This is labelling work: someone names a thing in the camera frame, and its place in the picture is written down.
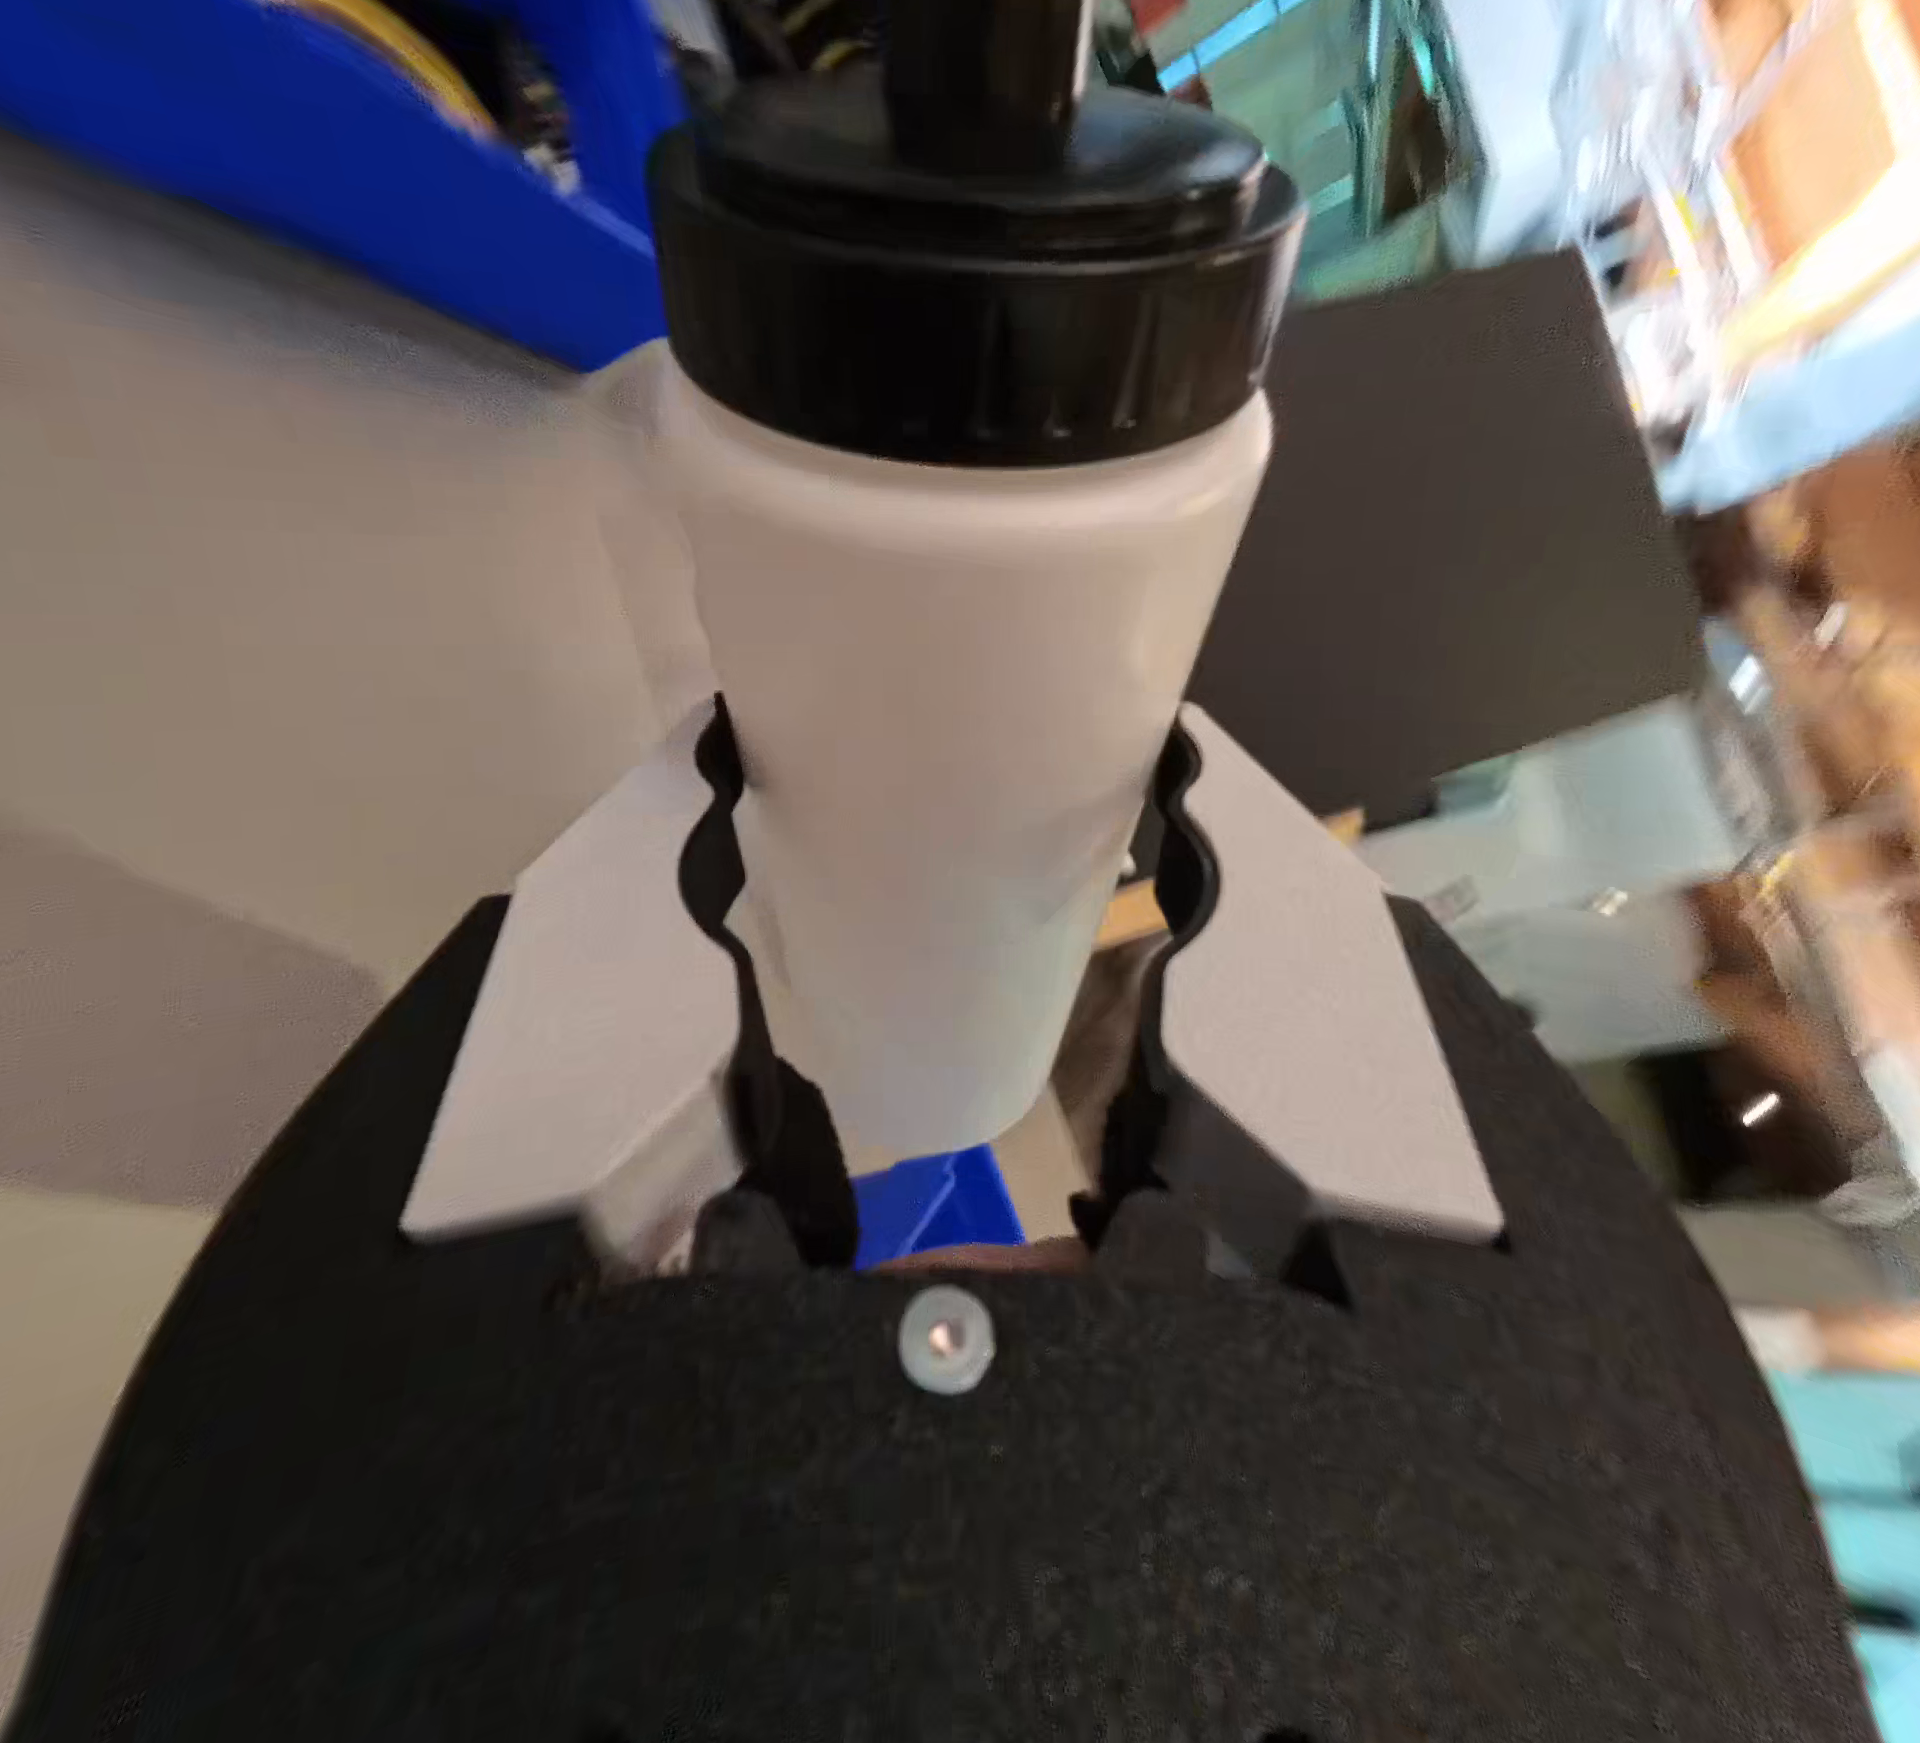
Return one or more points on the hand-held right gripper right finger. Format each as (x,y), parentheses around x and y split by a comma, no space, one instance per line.
(1321,1023)

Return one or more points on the white bottle with black cap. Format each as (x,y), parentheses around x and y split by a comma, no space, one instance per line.
(960,604)

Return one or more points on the black board with wooden edge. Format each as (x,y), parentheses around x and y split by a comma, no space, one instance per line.
(1440,498)

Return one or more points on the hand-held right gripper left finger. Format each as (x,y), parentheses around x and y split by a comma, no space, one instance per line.
(571,1023)

